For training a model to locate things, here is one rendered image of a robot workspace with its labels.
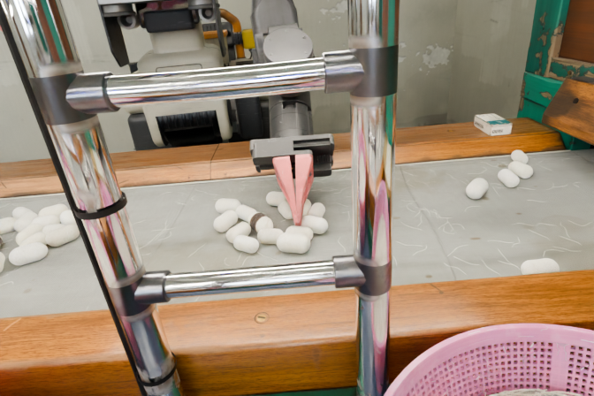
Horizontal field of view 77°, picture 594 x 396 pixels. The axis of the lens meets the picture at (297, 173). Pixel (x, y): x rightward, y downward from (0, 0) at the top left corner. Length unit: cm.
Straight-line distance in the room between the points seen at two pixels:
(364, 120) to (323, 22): 233
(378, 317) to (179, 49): 96
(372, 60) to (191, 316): 25
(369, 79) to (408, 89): 255
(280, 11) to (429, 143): 32
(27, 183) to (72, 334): 43
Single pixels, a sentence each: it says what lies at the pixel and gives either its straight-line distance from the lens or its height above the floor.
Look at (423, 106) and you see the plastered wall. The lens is 281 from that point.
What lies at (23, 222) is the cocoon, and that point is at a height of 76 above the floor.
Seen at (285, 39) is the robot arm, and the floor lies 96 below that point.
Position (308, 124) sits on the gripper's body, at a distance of 48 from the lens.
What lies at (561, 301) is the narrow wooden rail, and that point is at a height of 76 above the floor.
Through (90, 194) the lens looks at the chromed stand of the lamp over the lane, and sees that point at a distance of 22.
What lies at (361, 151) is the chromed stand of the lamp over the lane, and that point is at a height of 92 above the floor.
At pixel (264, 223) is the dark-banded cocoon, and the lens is 45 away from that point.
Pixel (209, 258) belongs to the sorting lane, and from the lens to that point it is 44.
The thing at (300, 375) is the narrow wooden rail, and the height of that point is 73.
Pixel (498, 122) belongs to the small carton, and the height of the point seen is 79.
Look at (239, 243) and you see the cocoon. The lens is 43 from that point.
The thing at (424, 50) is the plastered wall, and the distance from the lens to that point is 273.
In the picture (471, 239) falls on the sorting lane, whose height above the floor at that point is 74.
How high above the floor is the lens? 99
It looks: 24 degrees down
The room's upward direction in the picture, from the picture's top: 5 degrees counter-clockwise
